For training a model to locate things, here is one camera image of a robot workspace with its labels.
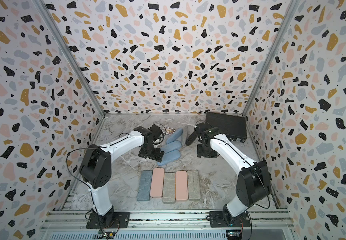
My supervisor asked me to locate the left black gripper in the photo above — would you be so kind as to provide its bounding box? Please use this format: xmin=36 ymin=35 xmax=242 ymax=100
xmin=140 ymin=143 xmax=166 ymax=162

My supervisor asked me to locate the case with purple glasses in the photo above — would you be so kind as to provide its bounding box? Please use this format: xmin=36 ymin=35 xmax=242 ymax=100
xmin=161 ymin=141 xmax=182 ymax=154

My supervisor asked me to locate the blue case brown lining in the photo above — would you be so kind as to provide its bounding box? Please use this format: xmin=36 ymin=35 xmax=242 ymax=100
xmin=166 ymin=128 xmax=183 ymax=144

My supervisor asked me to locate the pink glasses case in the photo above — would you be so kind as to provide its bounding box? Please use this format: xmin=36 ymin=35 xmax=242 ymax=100
xmin=150 ymin=168 xmax=165 ymax=198
xmin=175 ymin=171 xmax=188 ymax=201

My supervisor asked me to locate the grey case mint lining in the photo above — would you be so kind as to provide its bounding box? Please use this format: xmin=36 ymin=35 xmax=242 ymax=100
xmin=137 ymin=170 xmax=153 ymax=202

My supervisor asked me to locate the mint glasses case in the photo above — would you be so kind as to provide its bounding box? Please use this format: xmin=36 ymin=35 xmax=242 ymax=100
xmin=163 ymin=173 xmax=175 ymax=204

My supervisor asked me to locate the grey case with glasses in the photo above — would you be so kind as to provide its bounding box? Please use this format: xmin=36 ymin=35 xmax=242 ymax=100
xmin=181 ymin=125 xmax=189 ymax=147

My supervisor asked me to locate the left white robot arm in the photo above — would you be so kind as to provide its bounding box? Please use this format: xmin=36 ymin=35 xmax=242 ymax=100
xmin=79 ymin=125 xmax=164 ymax=226

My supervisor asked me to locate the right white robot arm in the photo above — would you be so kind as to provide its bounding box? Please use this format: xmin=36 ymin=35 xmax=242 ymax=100
xmin=186 ymin=122 xmax=271 ymax=226

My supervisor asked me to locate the playing card box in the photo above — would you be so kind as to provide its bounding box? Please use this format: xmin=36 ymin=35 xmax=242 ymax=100
xmin=165 ymin=127 xmax=176 ymax=135

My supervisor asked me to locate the black briefcase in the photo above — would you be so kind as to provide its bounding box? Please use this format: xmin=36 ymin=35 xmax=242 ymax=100
xmin=205 ymin=112 xmax=247 ymax=143

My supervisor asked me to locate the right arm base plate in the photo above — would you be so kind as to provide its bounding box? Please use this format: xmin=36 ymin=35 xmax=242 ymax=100
xmin=206 ymin=211 xmax=251 ymax=228

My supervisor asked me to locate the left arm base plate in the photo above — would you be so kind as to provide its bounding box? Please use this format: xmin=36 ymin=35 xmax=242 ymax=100
xmin=86 ymin=211 xmax=131 ymax=229

